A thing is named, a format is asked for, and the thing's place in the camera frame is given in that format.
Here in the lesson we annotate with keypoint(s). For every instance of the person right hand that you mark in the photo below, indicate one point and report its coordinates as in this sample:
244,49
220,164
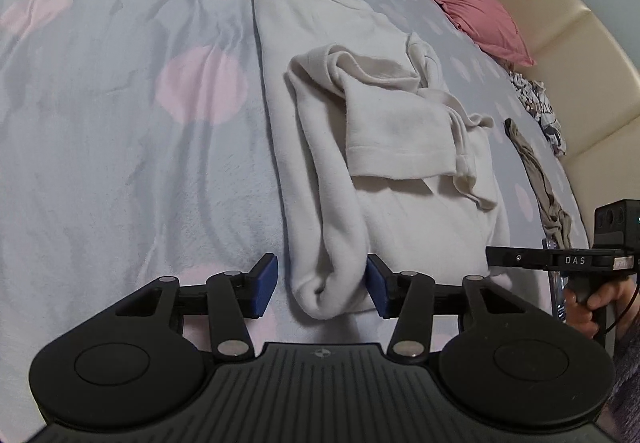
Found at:
618,293

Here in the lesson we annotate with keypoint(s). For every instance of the white fleece garment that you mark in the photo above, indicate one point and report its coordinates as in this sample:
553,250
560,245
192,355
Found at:
374,154

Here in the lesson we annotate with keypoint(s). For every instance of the taupe thin garment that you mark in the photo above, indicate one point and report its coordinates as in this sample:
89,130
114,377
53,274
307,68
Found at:
555,221

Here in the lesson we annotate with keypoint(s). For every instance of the smartphone with lit screen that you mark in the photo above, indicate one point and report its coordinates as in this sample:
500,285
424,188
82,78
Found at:
556,285

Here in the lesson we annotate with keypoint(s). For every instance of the patterned black white cloth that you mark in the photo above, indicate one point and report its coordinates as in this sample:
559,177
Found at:
534,99

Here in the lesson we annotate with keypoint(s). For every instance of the purple fuzzy right sleeve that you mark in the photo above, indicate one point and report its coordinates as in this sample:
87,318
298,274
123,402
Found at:
620,416

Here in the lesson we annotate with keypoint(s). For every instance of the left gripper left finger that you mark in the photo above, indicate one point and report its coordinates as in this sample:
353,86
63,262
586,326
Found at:
232,298

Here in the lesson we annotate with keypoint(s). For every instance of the pink pillow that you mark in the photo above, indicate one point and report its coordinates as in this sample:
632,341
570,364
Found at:
490,26

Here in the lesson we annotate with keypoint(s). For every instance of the beige padded headboard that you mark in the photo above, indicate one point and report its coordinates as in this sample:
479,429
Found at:
594,90

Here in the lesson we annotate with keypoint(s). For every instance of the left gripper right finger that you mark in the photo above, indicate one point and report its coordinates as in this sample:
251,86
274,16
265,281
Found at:
407,297

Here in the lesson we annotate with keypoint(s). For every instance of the polka dot bed sheet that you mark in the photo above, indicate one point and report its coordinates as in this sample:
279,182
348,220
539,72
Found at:
135,143

